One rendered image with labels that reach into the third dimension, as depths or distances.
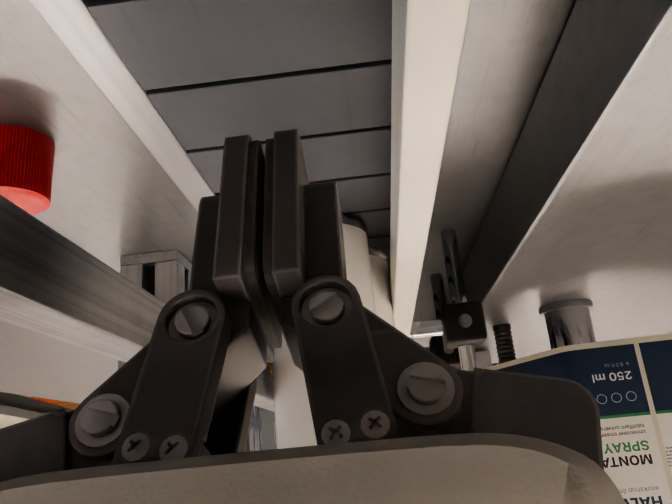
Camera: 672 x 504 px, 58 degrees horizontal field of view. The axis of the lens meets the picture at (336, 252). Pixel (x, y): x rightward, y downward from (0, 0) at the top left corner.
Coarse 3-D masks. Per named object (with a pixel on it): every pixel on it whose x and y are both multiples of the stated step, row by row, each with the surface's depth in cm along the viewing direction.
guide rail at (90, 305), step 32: (0, 224) 9; (32, 224) 9; (0, 256) 9; (32, 256) 9; (64, 256) 10; (0, 288) 9; (32, 288) 9; (64, 288) 10; (96, 288) 11; (128, 288) 13; (0, 320) 10; (32, 320) 10; (64, 320) 10; (96, 320) 11; (128, 320) 13; (96, 352) 13; (128, 352) 14
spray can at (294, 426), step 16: (352, 224) 29; (352, 240) 29; (352, 256) 28; (368, 256) 30; (352, 272) 28; (368, 272) 29; (368, 288) 29; (368, 304) 28; (288, 352) 27; (272, 368) 28; (288, 368) 27; (288, 384) 26; (304, 384) 26; (288, 400) 26; (304, 400) 26; (288, 416) 26; (304, 416) 26; (288, 432) 26; (304, 432) 25
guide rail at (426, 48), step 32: (416, 0) 10; (448, 0) 11; (416, 32) 11; (448, 32) 11; (416, 64) 12; (448, 64) 12; (416, 96) 13; (448, 96) 14; (416, 128) 15; (416, 160) 16; (416, 192) 18; (416, 224) 21; (416, 256) 25; (416, 288) 30
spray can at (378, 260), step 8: (368, 248) 33; (376, 248) 34; (376, 256) 34; (384, 256) 34; (376, 264) 33; (384, 264) 34; (376, 272) 33; (384, 272) 34; (376, 280) 33; (384, 280) 34; (376, 288) 33; (384, 288) 33; (376, 296) 33; (384, 296) 33; (376, 304) 32; (384, 304) 33; (376, 312) 32; (384, 312) 33; (392, 312) 34; (392, 320) 33
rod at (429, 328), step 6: (414, 324) 45; (420, 324) 45; (426, 324) 45; (432, 324) 45; (438, 324) 45; (414, 330) 45; (420, 330) 45; (426, 330) 45; (432, 330) 45; (438, 330) 45; (414, 336) 45; (420, 336) 45; (426, 336) 45
